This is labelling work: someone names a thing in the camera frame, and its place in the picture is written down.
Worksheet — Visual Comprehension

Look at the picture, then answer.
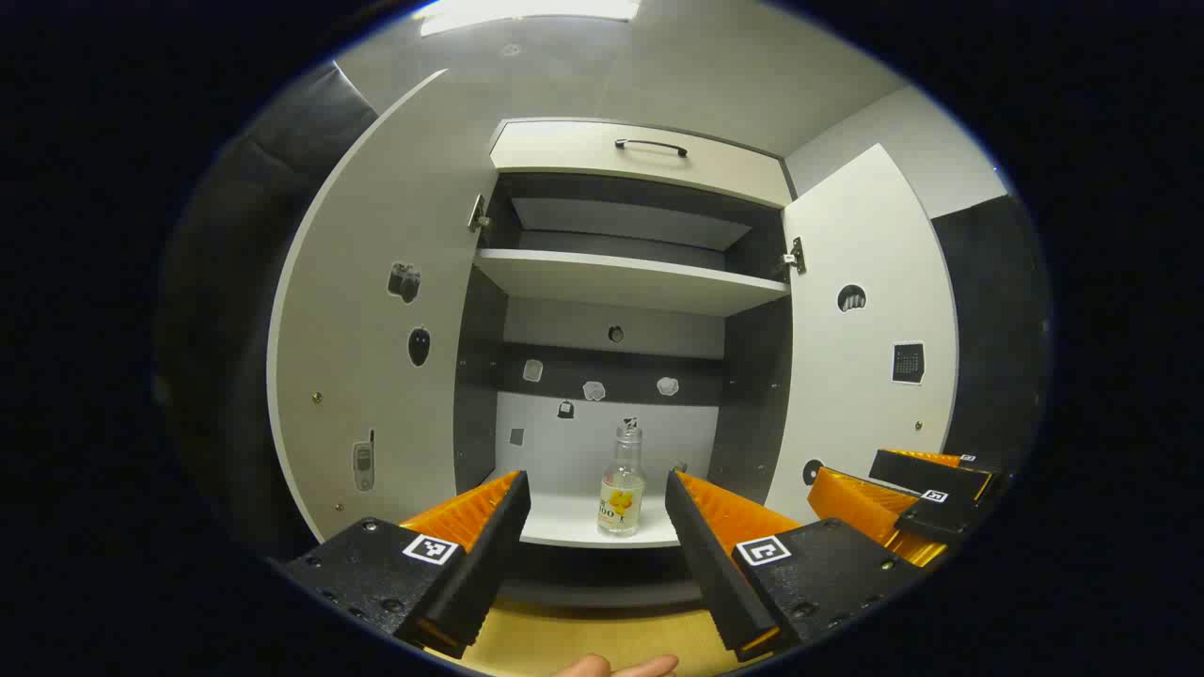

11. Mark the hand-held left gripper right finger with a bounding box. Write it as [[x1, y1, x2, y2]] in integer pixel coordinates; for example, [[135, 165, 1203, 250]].
[[664, 470, 927, 662]]

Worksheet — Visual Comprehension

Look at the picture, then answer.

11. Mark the white cabinet drawer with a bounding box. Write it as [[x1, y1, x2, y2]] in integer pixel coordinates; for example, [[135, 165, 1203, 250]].
[[489, 118, 793, 210]]

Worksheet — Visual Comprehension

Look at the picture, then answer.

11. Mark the white cabinet shelf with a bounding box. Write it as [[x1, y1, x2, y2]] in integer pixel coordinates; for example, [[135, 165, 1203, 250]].
[[473, 247, 791, 318]]

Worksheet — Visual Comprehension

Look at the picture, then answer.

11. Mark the white cabinet door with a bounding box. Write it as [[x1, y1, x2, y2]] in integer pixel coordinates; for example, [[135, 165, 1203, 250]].
[[764, 143, 960, 527], [266, 68, 499, 544]]

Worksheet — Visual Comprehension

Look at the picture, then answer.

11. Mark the ceiling light panel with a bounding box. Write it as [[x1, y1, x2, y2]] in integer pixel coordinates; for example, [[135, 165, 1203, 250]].
[[419, 0, 641, 37]]

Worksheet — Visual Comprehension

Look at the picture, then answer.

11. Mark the white grey cabinet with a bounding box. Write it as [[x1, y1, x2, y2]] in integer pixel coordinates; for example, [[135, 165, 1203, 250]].
[[454, 118, 796, 607]]

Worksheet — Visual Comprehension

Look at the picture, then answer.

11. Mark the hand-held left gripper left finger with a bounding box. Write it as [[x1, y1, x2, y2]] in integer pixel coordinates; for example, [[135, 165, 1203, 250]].
[[282, 470, 532, 659]]

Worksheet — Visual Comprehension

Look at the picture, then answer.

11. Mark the clear glass bottle yellow label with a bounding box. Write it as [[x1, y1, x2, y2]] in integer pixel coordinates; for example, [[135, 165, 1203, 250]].
[[597, 418, 647, 538]]

